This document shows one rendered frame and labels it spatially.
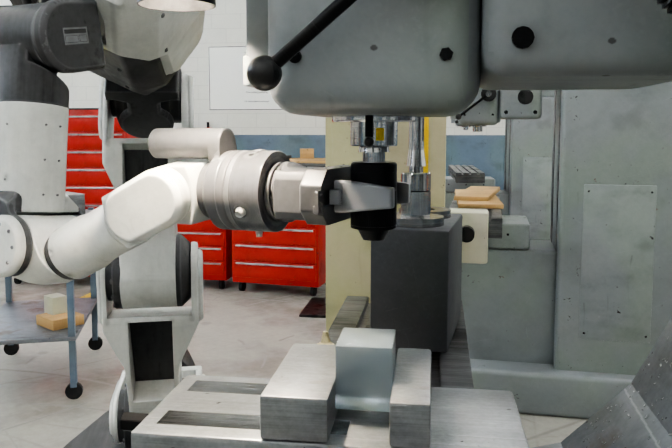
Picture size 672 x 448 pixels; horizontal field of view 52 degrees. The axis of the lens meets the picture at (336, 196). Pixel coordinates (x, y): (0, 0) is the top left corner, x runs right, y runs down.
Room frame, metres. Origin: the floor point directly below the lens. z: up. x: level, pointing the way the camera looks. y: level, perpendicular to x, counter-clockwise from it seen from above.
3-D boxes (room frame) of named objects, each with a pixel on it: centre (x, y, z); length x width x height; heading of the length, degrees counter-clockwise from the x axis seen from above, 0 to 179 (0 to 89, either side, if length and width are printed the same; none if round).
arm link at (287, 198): (0.74, 0.05, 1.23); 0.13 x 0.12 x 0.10; 157
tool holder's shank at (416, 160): (1.10, -0.13, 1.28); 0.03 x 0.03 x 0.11
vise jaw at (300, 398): (0.65, 0.03, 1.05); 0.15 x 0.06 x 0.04; 172
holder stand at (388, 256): (1.14, -0.14, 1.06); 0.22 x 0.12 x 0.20; 165
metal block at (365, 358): (0.64, -0.03, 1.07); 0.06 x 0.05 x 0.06; 172
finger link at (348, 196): (0.68, -0.03, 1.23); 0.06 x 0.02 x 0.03; 67
